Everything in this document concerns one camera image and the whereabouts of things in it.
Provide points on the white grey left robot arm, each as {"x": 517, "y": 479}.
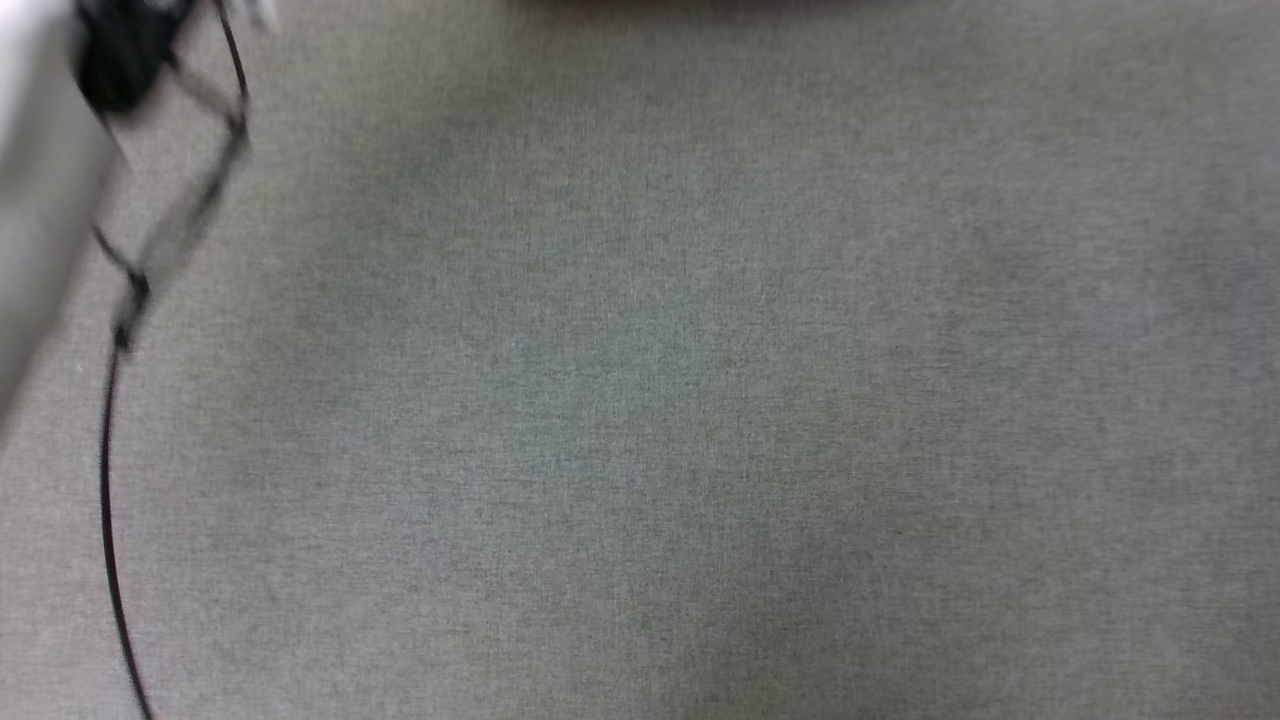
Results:
{"x": 40, "y": 150}

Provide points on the grey fabric sofa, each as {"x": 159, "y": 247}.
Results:
{"x": 700, "y": 380}

